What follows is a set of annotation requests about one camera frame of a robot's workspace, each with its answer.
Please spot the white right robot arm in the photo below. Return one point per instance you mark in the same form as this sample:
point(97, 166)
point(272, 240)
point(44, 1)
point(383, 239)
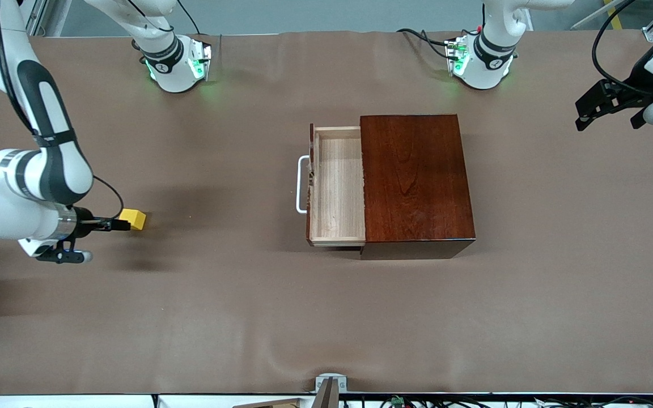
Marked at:
point(26, 192)

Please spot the light wood drawer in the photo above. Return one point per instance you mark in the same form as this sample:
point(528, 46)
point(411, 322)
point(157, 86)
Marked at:
point(338, 192)

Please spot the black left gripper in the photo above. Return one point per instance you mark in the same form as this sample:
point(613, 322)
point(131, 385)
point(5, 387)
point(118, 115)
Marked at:
point(637, 85)

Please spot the dark brown wooden cabinet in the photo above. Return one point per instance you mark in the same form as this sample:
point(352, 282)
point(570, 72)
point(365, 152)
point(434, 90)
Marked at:
point(417, 181)

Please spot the yellow wooden block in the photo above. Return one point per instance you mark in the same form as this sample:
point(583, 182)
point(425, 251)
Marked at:
point(136, 218)

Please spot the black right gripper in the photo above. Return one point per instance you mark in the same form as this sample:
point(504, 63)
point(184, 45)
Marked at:
point(84, 218)

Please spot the green terminal connector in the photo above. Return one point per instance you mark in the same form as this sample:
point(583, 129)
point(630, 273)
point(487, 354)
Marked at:
point(397, 401)

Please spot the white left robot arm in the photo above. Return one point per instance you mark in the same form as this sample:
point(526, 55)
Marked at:
point(488, 62)

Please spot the grey metal mount bracket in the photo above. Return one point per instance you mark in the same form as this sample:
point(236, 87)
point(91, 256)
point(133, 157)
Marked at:
point(331, 388)

